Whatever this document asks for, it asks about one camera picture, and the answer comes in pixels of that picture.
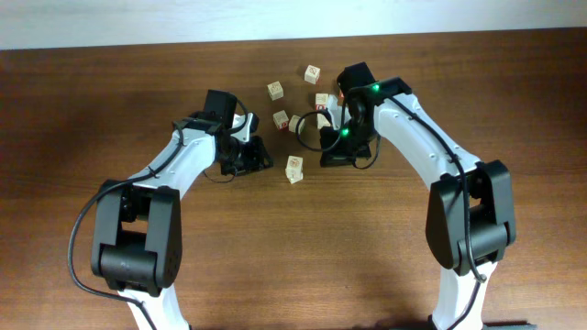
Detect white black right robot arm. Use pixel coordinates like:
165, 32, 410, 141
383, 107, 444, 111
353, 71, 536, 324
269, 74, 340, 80
320, 62, 516, 329

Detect top wooden block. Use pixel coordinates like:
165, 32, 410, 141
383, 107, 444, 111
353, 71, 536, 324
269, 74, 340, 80
304, 65, 321, 84

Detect middle red wooden block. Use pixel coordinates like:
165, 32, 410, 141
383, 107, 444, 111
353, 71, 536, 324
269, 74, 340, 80
315, 93, 329, 111

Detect tilted red-sided wooden block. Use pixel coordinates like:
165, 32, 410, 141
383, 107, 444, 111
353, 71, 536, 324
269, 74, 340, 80
288, 115, 305, 134

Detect green R wooden block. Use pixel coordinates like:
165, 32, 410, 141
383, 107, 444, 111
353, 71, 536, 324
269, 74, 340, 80
267, 81, 284, 101

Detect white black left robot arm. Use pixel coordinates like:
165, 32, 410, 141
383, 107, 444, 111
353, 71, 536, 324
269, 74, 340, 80
90, 90, 273, 329

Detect yellow O wooden block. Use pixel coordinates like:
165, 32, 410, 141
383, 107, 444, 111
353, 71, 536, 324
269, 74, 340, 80
285, 169, 304, 184

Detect K wooden block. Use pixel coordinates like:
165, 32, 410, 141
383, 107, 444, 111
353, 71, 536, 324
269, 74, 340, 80
272, 110, 289, 130

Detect green A wooden block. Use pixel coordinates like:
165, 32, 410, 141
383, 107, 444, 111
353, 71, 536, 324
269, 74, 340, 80
316, 114, 331, 130

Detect yellow blue wooden block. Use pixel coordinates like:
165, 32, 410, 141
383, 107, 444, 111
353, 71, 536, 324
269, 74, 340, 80
285, 156, 304, 175

